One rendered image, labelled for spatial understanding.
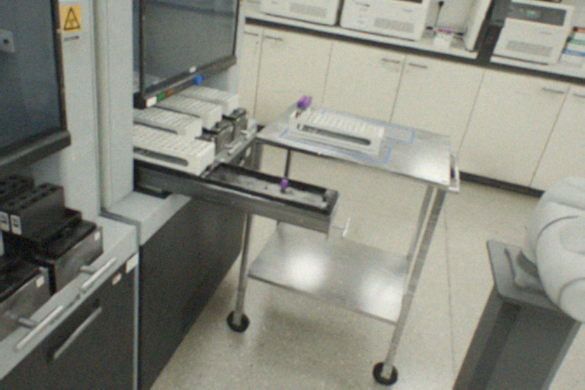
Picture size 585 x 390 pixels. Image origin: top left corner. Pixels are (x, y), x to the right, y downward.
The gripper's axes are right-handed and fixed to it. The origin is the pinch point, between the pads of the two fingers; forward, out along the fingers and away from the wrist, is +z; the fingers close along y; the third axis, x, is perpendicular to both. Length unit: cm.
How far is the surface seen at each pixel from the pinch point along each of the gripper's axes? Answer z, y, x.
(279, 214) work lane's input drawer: 45, -19, 34
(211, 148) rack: 37, -11, 57
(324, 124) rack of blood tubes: 36, 24, 35
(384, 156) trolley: 40.5, 24.2, 14.2
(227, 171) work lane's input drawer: 43, -9, 52
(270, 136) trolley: 42, 18, 50
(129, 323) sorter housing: 77, -38, 62
